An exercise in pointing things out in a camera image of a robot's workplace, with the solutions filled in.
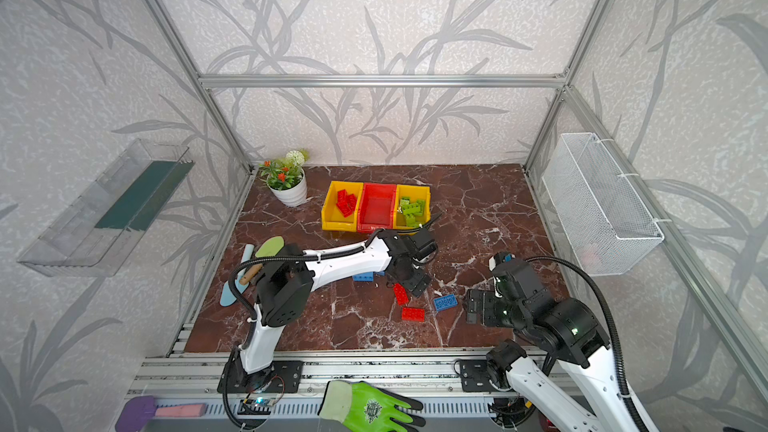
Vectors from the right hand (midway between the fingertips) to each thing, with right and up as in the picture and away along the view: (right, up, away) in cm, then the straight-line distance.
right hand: (479, 292), depth 68 cm
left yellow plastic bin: (-43, +14, +36) cm, 58 cm away
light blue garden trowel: (-69, -8, +19) cm, 72 cm away
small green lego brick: (-17, +20, +38) cm, 47 cm away
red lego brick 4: (-18, -7, +18) cm, 26 cm away
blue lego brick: (-6, -8, +17) cm, 20 cm away
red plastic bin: (-27, +18, +40) cm, 52 cm away
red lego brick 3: (-38, +15, +37) cm, 55 cm away
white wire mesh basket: (+25, +16, -7) cm, 31 cm away
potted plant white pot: (-56, +22, +35) cm, 70 cm away
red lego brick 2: (-39, +21, +37) cm, 58 cm away
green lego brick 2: (-11, +20, +40) cm, 46 cm away
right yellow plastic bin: (-14, +23, +38) cm, 47 cm away
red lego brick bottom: (-15, -11, +14) cm, 23 cm away
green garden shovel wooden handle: (-65, -2, +23) cm, 69 cm away
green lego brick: (-13, +18, +35) cm, 41 cm away
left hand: (-14, -1, +19) cm, 23 cm away
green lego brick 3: (-15, +14, +33) cm, 39 cm away
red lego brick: (-37, +19, +39) cm, 57 cm away
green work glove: (-28, -27, +1) cm, 39 cm away
